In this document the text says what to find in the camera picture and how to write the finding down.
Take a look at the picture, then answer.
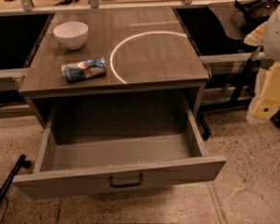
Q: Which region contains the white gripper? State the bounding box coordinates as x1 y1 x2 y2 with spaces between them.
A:
245 62 280 125

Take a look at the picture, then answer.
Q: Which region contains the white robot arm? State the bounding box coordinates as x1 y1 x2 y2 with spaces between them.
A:
244 5 280 125

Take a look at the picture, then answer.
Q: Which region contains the wooden cabinet with top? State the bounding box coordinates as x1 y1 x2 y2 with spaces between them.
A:
18 6 210 129

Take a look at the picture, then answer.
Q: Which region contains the open grey top drawer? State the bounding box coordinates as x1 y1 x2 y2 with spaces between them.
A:
14 92 226 199

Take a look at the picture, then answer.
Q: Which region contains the dark side table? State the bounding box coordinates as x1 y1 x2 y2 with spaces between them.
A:
199 1 280 129

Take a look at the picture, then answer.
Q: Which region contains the black VR headset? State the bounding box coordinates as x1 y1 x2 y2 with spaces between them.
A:
234 0 280 26

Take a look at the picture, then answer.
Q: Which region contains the white ceramic bowl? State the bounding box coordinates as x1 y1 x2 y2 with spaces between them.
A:
53 21 89 49

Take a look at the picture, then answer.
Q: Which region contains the black metal floor bar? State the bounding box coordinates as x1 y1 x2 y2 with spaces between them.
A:
0 155 31 203

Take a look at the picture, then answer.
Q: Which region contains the black drawer handle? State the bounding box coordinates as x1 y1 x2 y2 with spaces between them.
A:
108 174 143 189

